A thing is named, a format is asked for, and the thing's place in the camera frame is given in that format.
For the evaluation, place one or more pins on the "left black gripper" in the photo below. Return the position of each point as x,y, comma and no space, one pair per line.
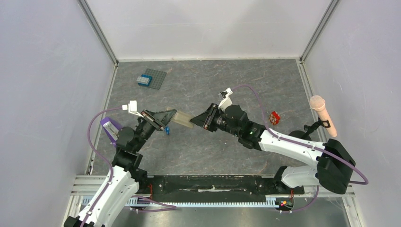
165,117

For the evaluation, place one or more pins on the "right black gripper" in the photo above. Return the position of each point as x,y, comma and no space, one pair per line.
211,117

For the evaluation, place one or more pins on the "beige remote control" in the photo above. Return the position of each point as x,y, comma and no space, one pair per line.
183,119

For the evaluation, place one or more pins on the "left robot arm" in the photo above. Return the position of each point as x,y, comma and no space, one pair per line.
124,177

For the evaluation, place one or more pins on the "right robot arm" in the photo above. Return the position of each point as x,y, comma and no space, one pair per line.
326,164

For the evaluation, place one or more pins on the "grey lego baseplate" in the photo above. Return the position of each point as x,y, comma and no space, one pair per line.
156,78

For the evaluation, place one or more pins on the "grey lego brick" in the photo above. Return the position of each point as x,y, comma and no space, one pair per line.
143,80

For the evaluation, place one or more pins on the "blue lego brick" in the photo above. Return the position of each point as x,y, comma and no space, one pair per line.
144,75

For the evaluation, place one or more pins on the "red toy figure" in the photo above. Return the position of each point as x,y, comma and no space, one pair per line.
274,118

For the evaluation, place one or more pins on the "black microphone stand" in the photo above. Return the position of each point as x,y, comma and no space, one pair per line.
305,135

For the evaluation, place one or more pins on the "pink microphone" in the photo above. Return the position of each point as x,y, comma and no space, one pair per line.
318,104

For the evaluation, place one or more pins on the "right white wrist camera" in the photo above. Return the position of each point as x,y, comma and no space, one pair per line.
226,100

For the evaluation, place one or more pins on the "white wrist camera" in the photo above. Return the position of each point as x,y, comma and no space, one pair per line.
132,108
226,100

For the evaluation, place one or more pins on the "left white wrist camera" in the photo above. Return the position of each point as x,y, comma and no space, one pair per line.
132,108

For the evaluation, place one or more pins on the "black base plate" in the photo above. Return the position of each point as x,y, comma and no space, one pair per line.
214,188

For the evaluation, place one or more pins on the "white cable duct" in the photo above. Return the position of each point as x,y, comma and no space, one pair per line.
270,202

